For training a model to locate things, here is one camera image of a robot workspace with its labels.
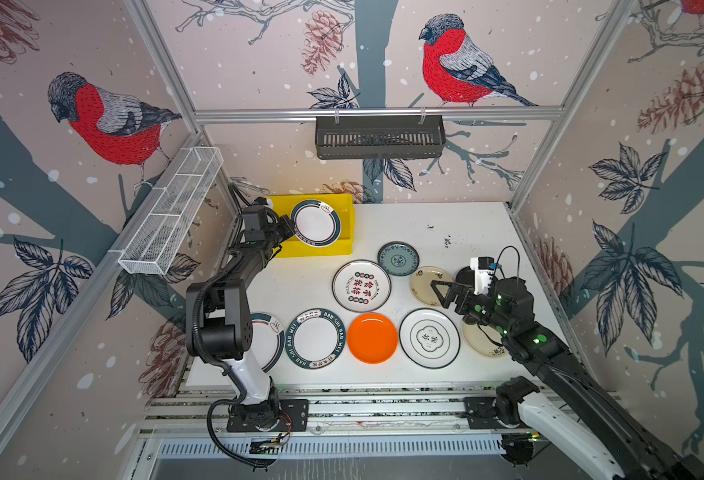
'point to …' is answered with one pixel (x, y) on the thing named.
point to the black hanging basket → (380, 137)
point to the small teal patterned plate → (398, 258)
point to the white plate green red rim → (268, 340)
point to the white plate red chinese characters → (361, 285)
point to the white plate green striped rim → (316, 223)
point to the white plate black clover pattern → (429, 338)
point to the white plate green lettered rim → (315, 338)
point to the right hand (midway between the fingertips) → (439, 288)
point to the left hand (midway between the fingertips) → (293, 218)
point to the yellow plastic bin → (343, 202)
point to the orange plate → (372, 338)
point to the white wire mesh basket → (174, 202)
